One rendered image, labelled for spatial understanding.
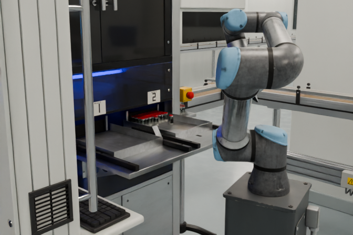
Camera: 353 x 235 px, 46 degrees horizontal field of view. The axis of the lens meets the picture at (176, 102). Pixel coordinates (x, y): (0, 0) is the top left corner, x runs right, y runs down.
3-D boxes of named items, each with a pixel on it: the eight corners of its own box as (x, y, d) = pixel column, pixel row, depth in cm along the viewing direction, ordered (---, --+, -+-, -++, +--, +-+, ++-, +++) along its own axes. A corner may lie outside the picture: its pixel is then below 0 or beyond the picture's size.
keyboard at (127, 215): (22, 194, 145) (21, 188, 144) (57, 182, 155) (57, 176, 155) (94, 234, 119) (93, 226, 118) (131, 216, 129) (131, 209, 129)
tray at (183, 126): (123, 127, 203) (123, 119, 202) (161, 117, 222) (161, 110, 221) (175, 140, 181) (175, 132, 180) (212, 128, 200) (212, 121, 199)
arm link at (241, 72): (252, 168, 152) (275, 71, 108) (211, 167, 153) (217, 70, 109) (250, 140, 159) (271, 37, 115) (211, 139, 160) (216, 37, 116)
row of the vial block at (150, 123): (139, 127, 201) (139, 118, 200) (165, 120, 214) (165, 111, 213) (143, 128, 200) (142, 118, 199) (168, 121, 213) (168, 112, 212)
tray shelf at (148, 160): (52, 149, 175) (52, 145, 175) (167, 119, 226) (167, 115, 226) (129, 179, 144) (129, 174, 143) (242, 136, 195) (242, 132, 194)
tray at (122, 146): (62, 142, 178) (62, 134, 178) (110, 130, 197) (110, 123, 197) (114, 161, 156) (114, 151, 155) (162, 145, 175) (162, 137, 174)
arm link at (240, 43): (223, 44, 159) (232, 45, 166) (226, 56, 159) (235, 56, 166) (240, 38, 155) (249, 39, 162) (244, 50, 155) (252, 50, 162)
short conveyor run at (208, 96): (167, 121, 228) (167, 93, 225) (147, 117, 238) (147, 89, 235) (238, 102, 278) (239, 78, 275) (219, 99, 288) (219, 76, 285)
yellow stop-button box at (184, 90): (173, 100, 226) (173, 87, 224) (182, 98, 231) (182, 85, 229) (184, 102, 221) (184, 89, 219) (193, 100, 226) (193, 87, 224)
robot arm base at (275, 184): (294, 185, 157) (296, 160, 155) (283, 200, 144) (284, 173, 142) (255, 177, 164) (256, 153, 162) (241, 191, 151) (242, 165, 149)
